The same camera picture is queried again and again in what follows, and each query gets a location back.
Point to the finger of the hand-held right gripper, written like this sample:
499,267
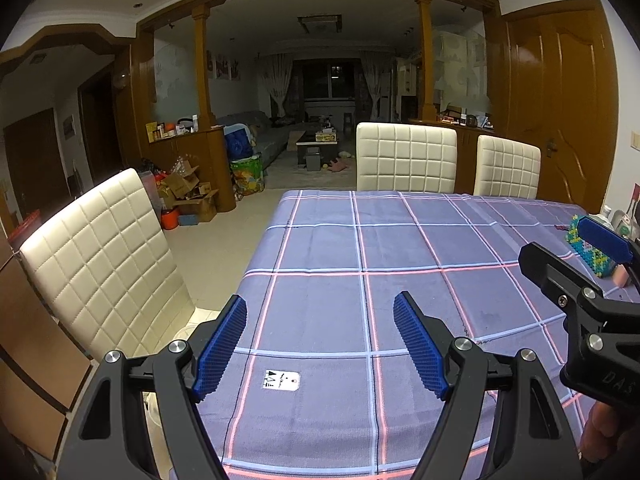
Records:
600,235
550,267

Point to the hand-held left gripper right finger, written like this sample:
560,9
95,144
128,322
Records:
420,350

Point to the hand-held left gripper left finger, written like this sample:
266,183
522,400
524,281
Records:
220,350

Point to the person's right hand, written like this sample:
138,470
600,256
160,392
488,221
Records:
607,430

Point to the clear bottle white cap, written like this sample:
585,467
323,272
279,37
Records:
606,212

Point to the colourful beaded tissue box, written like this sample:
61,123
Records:
595,260

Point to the pink cup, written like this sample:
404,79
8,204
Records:
621,275

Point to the dark bottle red label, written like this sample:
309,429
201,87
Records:
635,200

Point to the white printed card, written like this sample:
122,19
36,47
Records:
281,380

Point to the blue plaid tablecloth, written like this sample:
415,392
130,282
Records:
400,240

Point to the small blue box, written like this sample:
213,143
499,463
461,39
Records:
187,219

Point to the low wooden cabinet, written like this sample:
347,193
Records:
210,170
465,160

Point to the orange bucket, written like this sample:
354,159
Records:
170,220

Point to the wooden panel door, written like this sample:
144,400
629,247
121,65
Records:
565,100

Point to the large cream quilted chair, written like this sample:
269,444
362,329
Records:
100,260

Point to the open cardboard box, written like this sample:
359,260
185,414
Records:
180,185

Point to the row of small ornaments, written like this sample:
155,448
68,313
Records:
465,117

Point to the clear plastic storage bin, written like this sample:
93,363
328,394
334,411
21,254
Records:
152,187

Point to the colourful printed bag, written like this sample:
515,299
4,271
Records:
246,176

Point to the pink plush toy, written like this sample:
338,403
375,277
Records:
340,164

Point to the blue bag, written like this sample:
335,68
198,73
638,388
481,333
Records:
239,144

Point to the grey waste bin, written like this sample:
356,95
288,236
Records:
313,160

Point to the grey sofa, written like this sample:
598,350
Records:
272,140

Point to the dark coffee table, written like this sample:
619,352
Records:
315,150

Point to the row of small containers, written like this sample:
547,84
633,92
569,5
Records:
170,130

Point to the red basin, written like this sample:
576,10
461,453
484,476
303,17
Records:
24,230

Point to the yellow printed box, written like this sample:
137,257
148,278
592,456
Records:
325,137

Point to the wooden column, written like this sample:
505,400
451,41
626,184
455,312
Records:
425,60
202,70

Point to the patterned curtain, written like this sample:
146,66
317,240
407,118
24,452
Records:
376,87
275,85

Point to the dark wooden door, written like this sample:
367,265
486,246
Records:
97,125
35,160

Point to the window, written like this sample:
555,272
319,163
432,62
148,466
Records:
330,82

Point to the square ceiling lamp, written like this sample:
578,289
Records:
320,24

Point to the ceiling air vent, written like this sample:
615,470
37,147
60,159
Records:
37,58

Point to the white wall switch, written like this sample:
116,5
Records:
635,141

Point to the small framed wall picture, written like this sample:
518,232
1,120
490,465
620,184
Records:
68,126

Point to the set of wall pictures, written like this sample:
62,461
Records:
227,67

